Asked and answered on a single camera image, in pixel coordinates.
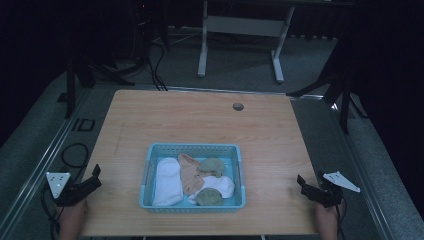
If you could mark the person's left hand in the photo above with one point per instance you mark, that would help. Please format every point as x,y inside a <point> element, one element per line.
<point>71,220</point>

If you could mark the short white sock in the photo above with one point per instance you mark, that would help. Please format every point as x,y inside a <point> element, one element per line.
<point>220,185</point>

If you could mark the dark computer tower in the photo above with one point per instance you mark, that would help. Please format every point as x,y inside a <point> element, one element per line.
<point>143,30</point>

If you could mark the black stand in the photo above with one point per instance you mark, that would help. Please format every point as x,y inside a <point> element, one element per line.
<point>70,83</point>
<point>345,100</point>

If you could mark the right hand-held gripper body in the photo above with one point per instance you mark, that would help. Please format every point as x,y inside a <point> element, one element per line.
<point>328,193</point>

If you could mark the white desk frame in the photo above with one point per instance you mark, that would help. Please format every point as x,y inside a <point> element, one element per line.
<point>243,25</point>

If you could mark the green sock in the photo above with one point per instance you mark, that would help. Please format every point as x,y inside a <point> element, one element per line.
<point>212,165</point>
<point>209,197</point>

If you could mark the long white sock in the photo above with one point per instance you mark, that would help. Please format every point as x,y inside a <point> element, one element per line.
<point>167,181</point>

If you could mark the person's right hand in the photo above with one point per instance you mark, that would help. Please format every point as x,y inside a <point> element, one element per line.
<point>327,221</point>

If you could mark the light blue plastic basket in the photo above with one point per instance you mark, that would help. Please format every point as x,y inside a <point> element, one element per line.
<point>151,200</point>

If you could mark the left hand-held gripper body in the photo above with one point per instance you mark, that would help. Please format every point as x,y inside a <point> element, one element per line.
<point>71,193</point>

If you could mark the beige sock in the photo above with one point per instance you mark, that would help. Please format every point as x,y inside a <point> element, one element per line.
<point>190,173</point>

